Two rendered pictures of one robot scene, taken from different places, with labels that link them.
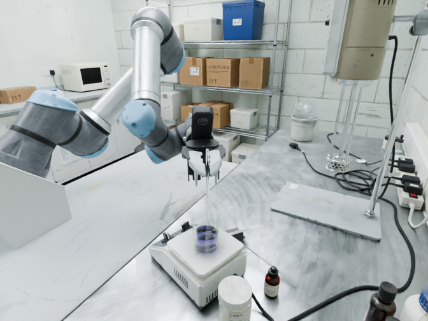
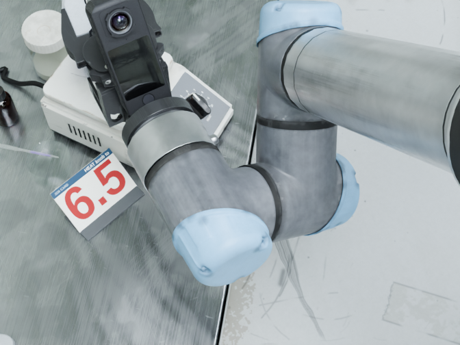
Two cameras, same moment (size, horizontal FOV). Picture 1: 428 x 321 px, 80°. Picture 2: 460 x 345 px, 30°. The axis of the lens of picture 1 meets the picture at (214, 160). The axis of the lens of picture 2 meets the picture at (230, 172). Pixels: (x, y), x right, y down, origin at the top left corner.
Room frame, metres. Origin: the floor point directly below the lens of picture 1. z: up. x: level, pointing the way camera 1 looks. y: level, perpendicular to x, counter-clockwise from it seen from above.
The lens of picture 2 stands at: (1.04, -0.04, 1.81)
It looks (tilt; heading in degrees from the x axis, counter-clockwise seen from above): 60 degrees down; 161
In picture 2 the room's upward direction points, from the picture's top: 2 degrees counter-clockwise
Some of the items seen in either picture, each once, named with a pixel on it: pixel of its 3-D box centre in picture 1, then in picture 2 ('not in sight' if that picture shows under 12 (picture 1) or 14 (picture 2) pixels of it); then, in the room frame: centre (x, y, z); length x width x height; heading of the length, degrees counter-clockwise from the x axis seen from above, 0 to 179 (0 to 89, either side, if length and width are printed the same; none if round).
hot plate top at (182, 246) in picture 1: (205, 245); (108, 75); (0.42, 0.02, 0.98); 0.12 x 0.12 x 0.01; 42
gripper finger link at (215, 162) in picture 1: (214, 172); (79, 20); (0.46, 0.00, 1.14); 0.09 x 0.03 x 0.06; 8
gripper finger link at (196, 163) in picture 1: (197, 172); not in sight; (0.45, 0.03, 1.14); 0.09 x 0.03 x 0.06; 6
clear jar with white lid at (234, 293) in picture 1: (234, 304); (50, 47); (0.32, -0.04, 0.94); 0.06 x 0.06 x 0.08
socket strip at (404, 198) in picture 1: (405, 177); not in sight; (0.85, -0.71, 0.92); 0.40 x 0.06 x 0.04; 151
